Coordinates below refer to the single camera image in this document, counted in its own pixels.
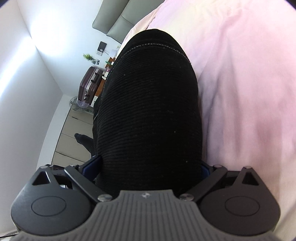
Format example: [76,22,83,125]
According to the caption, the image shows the black corduroy pants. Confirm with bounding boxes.
[93,29,203,196]

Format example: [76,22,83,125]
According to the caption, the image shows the black socked foot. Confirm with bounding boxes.
[74,133,95,157]

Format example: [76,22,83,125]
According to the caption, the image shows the maroon suitcase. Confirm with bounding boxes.
[77,66,104,108]

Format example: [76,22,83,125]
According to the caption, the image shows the small potted plant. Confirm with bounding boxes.
[83,54,96,65]

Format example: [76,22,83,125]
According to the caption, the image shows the left wooden nightstand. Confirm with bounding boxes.
[95,57,116,97]

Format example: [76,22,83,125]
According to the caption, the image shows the pink floral duvet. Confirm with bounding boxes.
[125,1,295,240]

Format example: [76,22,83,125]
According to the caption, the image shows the grey padded headboard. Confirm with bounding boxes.
[92,0,164,44]

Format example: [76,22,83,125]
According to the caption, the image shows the black wall switch panel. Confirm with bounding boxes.
[97,41,107,53]

